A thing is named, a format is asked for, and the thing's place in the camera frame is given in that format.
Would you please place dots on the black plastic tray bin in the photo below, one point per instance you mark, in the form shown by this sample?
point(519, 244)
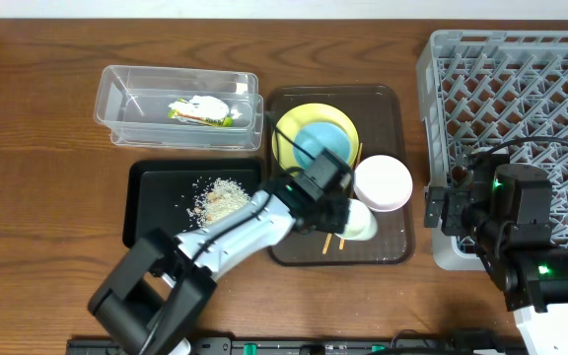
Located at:
point(161, 192)

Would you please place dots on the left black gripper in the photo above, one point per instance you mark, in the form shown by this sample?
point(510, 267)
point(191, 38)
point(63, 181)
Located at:
point(330, 217)

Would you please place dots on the light blue bowl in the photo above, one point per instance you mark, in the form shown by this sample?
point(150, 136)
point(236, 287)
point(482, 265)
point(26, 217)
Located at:
point(315, 137)

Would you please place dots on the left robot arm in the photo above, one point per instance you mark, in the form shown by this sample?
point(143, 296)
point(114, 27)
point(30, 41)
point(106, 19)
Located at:
point(152, 299)

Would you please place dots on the green snack wrapper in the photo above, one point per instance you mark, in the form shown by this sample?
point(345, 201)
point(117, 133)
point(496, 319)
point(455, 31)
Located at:
point(226, 122)

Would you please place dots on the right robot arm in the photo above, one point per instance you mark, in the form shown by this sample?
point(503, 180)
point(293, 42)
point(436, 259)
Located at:
point(505, 210)

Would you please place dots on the dark brown serving tray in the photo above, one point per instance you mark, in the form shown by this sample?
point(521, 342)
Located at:
point(374, 110)

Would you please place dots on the pale green cup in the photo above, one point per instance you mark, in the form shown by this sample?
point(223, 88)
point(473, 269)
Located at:
point(361, 224)

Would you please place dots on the pink bowl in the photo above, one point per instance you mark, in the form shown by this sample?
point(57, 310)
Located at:
point(383, 183)

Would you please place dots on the clear plastic bin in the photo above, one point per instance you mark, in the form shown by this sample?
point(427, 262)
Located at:
point(133, 102)

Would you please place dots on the rice food scraps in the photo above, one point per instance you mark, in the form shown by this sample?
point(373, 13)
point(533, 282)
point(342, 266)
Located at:
point(217, 199)

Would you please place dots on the grey dishwasher rack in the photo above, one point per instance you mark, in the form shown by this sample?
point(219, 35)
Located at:
point(477, 89)

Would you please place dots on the yellow plate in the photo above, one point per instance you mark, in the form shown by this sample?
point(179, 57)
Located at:
point(296, 118)

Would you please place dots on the white napkin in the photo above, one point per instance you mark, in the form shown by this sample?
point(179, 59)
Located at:
point(204, 107)

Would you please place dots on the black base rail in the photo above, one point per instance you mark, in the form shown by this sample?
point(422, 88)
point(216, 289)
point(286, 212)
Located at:
point(479, 344)

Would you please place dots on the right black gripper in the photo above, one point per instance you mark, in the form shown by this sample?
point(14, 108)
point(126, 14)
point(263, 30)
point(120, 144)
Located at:
point(459, 200)

